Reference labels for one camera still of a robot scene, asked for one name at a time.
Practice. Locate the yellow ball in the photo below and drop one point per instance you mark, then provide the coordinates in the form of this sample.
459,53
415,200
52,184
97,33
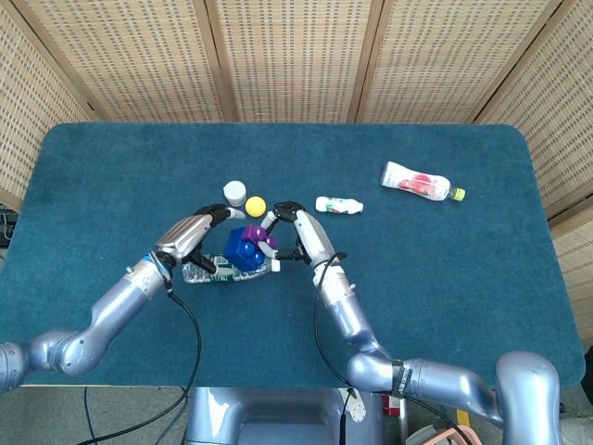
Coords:
256,207

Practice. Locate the blue table mat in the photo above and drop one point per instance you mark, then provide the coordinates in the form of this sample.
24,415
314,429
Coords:
440,278

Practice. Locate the black device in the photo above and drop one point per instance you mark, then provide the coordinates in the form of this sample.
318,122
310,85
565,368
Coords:
5,227

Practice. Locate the purple plastic toy brick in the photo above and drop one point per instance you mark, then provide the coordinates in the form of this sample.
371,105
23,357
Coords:
256,234

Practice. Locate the pink plastic basket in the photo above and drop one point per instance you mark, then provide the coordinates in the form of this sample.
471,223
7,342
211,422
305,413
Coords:
468,438

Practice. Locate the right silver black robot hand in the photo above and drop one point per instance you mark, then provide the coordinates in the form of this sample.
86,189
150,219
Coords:
312,236

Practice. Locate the small white yogurt bottle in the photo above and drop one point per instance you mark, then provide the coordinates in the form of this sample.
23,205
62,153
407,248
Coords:
338,205

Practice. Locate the pink label drink bottle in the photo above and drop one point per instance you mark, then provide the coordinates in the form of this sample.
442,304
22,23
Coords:
419,181

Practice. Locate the clear water bottle green label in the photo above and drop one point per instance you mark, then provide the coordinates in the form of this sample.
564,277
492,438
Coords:
199,274

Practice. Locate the blue building block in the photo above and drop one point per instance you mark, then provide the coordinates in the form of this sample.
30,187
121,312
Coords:
238,252

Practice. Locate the woven bamboo screen panel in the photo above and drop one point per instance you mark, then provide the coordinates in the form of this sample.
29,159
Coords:
292,60
32,116
139,60
551,116
576,278
445,60

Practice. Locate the blue-grey robot torso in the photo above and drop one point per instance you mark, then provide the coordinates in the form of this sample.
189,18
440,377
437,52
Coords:
278,417

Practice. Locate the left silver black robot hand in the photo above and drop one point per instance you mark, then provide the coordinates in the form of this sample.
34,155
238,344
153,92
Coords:
185,236

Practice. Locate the white metal bracket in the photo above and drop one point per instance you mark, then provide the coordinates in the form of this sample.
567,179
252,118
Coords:
357,410

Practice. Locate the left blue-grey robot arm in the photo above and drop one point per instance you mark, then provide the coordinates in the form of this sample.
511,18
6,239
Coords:
116,306

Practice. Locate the small white capped jar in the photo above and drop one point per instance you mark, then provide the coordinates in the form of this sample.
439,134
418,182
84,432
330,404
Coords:
234,192

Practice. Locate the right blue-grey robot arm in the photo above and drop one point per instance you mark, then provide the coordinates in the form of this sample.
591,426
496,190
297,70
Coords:
352,320

